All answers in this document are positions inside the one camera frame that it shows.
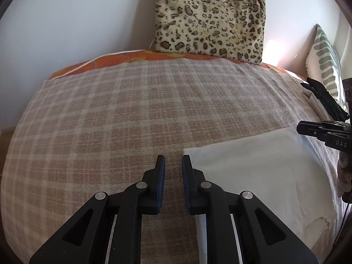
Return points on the white shirt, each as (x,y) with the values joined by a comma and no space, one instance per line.
(261,170)

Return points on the person's right hand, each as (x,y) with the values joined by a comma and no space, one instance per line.
(346,173)

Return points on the leopard print cushion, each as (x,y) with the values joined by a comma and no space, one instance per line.
(209,22)

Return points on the beige plaid blanket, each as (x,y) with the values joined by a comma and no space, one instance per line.
(96,115)

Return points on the white cloth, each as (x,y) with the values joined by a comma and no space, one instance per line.
(313,99)

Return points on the orange floral bedsheet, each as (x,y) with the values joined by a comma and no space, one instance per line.
(110,60)

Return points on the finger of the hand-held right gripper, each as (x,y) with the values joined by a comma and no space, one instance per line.
(310,128)

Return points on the green striped pillow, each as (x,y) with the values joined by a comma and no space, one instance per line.
(326,60)

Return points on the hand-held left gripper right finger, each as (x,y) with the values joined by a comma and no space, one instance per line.
(186,187)

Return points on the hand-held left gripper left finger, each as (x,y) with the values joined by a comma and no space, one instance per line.
(161,187)

